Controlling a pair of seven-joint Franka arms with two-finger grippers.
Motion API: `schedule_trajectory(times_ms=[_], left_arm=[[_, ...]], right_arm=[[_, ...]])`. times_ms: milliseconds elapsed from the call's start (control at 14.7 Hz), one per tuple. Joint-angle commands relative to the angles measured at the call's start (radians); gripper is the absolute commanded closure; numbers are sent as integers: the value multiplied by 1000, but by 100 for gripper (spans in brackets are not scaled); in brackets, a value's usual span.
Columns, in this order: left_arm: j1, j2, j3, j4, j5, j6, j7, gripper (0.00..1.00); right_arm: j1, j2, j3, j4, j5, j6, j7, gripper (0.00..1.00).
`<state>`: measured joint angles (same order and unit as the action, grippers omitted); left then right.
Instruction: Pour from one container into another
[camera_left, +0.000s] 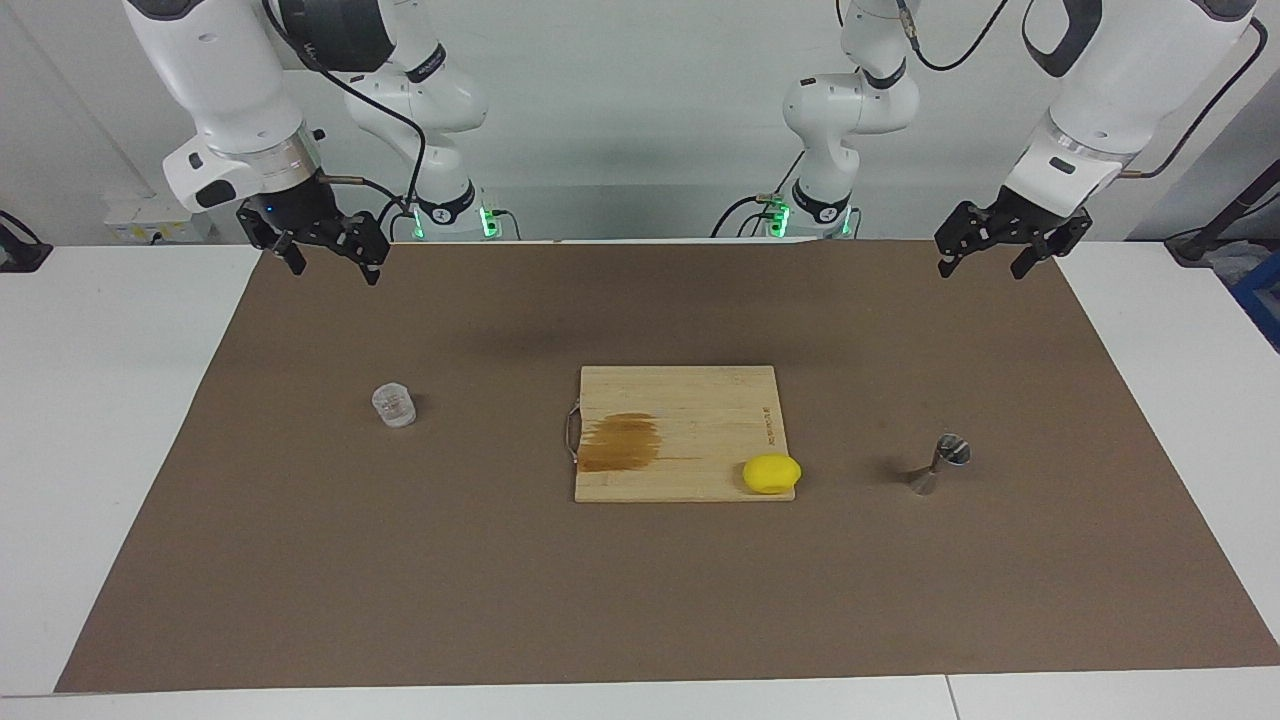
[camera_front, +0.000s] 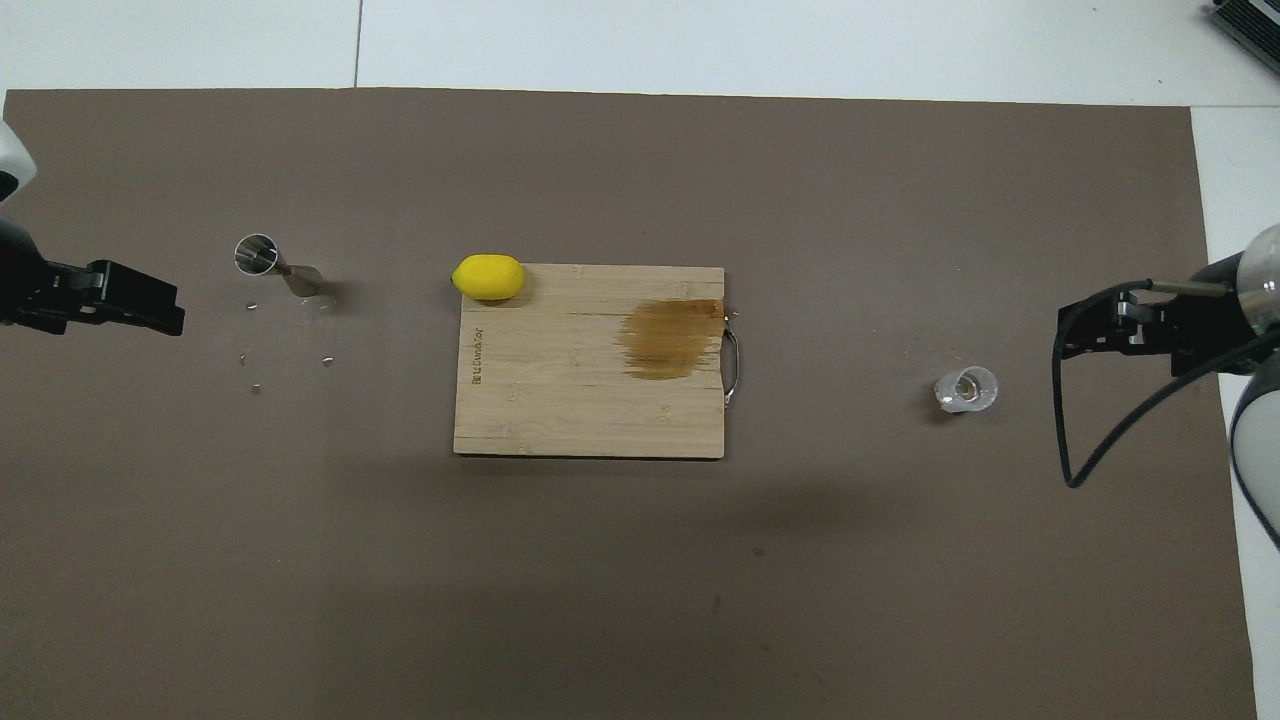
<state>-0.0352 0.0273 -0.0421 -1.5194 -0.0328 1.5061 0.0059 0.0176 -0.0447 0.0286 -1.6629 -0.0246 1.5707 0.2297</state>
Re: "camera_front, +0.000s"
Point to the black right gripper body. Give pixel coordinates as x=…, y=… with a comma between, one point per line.
x=1200, y=320

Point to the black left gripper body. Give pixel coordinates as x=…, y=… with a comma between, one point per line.
x=20, y=280

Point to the steel double jigger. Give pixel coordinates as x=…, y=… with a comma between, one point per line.
x=268, y=258

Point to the small clear plastic cup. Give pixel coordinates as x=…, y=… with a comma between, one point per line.
x=966, y=390

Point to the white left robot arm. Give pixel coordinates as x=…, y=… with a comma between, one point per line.
x=12, y=165

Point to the grey ribbed device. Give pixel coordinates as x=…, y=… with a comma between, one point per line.
x=1250, y=22

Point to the yellow lemon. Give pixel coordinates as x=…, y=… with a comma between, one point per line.
x=488, y=277

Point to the bamboo cutting board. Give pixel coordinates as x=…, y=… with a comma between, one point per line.
x=560, y=390

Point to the brown table mat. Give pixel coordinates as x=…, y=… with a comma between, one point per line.
x=600, y=580

